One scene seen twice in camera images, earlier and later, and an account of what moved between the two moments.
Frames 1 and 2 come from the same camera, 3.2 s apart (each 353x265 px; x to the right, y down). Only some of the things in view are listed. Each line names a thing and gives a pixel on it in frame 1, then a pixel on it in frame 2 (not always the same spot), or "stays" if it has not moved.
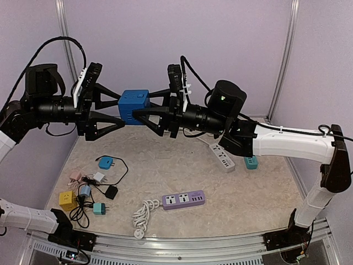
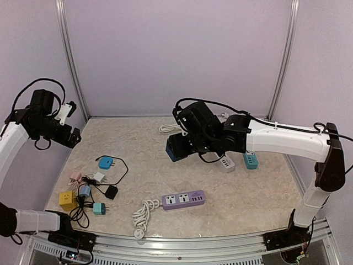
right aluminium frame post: x=286 y=57 stays
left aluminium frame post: x=70 y=53 stays
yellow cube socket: x=67 y=201 stays
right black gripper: x=170 y=117 → x=177 y=148
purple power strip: x=172 y=201 stays
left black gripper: x=85 y=118 → x=63 y=138
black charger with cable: x=112 y=191 stays
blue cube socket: x=131 y=100 → x=168 y=150
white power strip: x=225 y=162 stays
